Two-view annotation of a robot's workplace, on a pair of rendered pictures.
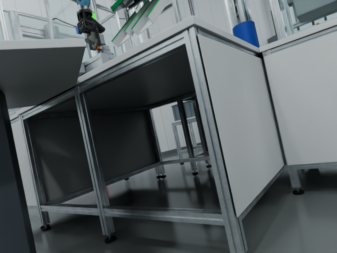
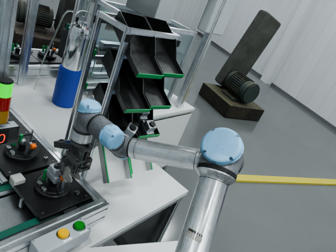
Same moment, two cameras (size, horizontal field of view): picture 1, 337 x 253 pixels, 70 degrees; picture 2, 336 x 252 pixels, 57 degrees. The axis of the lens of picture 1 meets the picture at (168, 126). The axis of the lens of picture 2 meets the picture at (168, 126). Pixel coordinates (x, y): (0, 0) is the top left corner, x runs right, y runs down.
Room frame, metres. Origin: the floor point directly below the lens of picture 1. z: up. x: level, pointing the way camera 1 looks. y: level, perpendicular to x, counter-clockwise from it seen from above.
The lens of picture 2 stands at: (1.24, 1.29, 1.89)
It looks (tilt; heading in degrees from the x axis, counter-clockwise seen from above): 25 degrees down; 263
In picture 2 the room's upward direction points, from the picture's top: 23 degrees clockwise
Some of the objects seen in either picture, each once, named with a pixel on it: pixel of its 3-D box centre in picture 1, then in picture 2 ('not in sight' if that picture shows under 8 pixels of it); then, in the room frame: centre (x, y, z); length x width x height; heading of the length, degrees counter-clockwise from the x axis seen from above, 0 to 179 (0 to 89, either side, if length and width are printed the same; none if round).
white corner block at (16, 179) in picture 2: not in sight; (17, 180); (1.59, 0.30, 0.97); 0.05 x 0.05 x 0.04; 53
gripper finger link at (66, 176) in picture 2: (89, 41); (67, 176); (1.39, 0.35, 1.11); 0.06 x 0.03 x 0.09; 143
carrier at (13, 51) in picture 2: not in sight; (17, 49); (2.20, -0.94, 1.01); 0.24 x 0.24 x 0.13; 53
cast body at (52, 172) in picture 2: (106, 50); (55, 170); (1.46, 0.28, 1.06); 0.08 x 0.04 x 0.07; 143
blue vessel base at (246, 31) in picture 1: (246, 43); (67, 85); (1.73, -0.68, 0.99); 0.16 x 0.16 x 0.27
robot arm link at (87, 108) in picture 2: not in sight; (87, 116); (1.39, 0.34, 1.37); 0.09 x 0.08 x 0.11; 144
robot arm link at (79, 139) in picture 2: (85, 9); (82, 134); (1.39, 0.33, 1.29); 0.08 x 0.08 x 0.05
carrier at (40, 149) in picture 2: not in sight; (22, 145); (1.66, 0.13, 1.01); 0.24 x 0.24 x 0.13; 53
